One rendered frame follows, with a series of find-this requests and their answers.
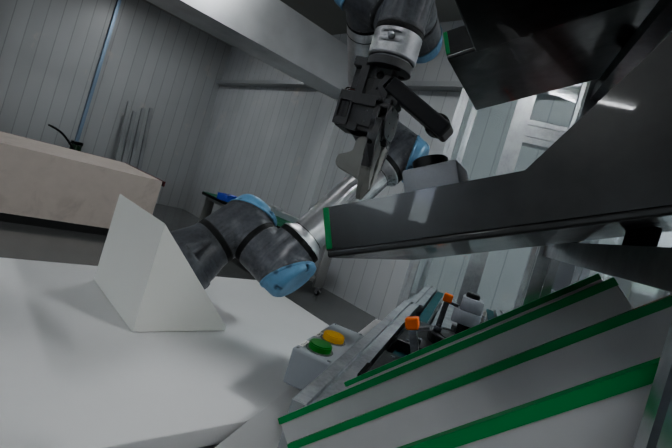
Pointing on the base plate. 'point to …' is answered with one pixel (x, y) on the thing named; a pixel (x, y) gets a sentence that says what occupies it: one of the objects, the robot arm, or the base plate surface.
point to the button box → (303, 370)
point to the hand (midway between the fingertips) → (365, 192)
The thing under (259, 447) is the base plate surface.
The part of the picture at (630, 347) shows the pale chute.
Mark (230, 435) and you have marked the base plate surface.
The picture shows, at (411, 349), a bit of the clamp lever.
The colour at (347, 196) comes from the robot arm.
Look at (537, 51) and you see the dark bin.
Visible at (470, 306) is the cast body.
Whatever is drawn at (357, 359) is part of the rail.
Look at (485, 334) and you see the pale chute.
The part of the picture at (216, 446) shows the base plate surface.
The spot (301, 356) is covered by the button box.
